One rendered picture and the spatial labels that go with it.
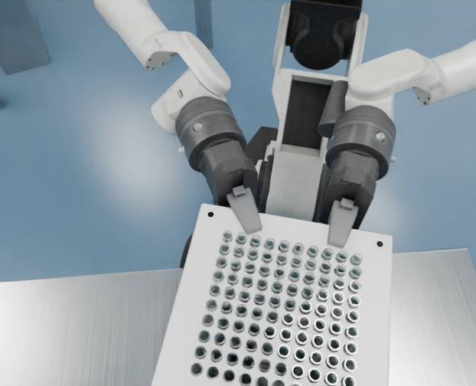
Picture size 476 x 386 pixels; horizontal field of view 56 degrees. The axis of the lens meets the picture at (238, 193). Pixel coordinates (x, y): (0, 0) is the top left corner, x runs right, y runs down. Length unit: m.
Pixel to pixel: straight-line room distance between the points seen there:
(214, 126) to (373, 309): 0.31
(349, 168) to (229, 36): 1.79
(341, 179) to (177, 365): 0.29
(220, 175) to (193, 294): 0.15
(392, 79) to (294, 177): 0.36
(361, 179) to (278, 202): 0.43
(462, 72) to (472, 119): 1.41
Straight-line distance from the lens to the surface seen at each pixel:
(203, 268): 0.55
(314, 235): 0.57
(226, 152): 0.59
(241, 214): 0.57
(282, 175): 0.96
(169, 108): 0.70
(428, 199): 1.83
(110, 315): 0.63
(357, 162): 0.60
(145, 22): 0.74
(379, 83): 0.68
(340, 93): 0.73
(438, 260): 0.69
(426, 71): 0.71
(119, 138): 1.92
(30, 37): 2.24
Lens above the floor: 1.44
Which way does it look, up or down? 57 degrees down
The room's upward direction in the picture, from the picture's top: straight up
